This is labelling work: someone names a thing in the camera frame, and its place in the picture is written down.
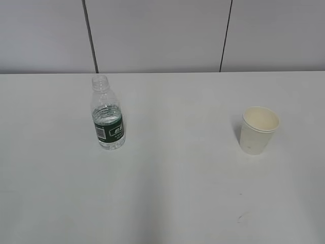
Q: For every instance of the clear green-label water bottle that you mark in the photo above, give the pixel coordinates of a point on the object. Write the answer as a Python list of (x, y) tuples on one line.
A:
[(106, 114)]

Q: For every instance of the white paper cup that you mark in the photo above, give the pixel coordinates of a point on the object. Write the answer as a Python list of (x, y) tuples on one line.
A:
[(258, 126)]

